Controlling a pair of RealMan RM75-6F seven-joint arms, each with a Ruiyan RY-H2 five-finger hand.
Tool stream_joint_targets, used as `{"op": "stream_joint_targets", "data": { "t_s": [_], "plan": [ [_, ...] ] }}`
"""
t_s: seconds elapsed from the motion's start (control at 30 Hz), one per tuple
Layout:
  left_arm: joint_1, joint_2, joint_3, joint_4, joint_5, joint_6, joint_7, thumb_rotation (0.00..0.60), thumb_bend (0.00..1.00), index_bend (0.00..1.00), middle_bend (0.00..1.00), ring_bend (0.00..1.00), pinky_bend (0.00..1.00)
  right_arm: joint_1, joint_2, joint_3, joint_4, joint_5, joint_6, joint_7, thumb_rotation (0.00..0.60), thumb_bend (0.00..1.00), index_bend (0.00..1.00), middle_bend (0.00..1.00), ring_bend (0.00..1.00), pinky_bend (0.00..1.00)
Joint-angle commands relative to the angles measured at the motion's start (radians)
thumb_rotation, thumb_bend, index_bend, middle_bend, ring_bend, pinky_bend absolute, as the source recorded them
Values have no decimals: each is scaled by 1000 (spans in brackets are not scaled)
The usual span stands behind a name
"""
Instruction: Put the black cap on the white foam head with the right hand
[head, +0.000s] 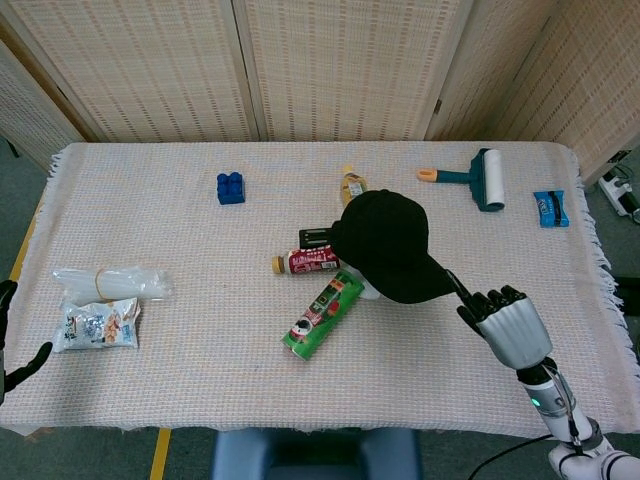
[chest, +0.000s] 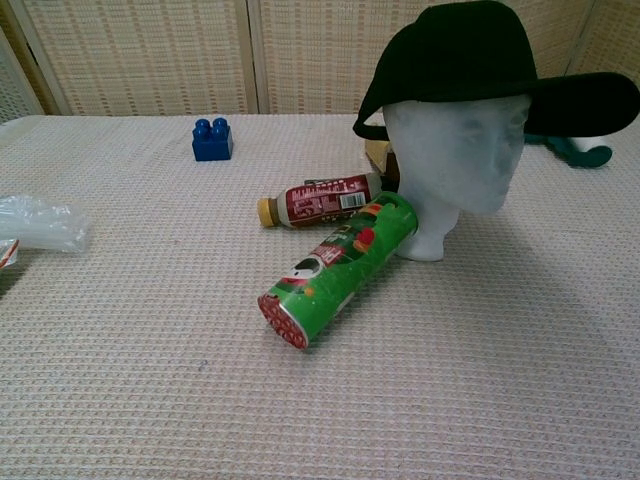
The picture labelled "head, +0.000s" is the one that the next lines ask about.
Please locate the maroon label drink bottle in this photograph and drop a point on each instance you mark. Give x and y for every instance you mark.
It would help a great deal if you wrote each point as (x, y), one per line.
(310, 260)

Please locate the beige woven tablecloth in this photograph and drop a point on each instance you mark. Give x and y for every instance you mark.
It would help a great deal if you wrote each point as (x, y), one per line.
(200, 375)

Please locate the white foam mannequin head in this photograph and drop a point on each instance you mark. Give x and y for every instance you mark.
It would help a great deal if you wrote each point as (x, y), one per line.
(370, 292)

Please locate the white snack bag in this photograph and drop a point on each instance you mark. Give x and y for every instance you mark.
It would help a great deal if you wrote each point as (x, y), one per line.
(95, 325)

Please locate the white power strip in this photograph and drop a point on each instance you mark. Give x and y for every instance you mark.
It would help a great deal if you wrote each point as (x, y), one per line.
(617, 192)

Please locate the black flat plastic piece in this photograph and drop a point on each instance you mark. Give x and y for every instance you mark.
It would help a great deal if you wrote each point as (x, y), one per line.
(315, 236)

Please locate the blue toy building block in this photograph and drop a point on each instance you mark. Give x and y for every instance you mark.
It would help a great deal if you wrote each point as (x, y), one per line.
(231, 189)

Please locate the green chip can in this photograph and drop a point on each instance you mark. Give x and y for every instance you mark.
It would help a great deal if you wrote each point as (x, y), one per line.
(325, 315)

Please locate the teal lint roller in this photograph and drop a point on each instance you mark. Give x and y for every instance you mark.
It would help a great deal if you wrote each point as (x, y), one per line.
(487, 180)

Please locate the woven folding screen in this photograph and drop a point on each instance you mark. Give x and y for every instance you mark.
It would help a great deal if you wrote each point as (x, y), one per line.
(325, 65)

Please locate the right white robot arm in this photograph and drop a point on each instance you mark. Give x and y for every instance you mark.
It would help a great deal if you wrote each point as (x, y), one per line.
(555, 415)

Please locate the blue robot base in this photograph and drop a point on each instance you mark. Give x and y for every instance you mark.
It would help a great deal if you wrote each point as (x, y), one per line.
(315, 455)

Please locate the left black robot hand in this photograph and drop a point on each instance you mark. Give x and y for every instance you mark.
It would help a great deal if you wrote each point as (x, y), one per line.
(30, 365)

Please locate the black cap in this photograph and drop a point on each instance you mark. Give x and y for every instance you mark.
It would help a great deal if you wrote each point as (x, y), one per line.
(385, 235)

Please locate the clear plastic bag bundle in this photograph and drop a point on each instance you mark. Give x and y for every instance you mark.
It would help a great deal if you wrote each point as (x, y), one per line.
(125, 285)

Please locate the blue snack packet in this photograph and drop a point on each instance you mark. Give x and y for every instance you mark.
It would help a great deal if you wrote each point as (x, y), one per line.
(551, 209)

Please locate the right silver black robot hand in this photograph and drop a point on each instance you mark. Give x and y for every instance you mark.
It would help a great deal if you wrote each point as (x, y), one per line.
(515, 330)

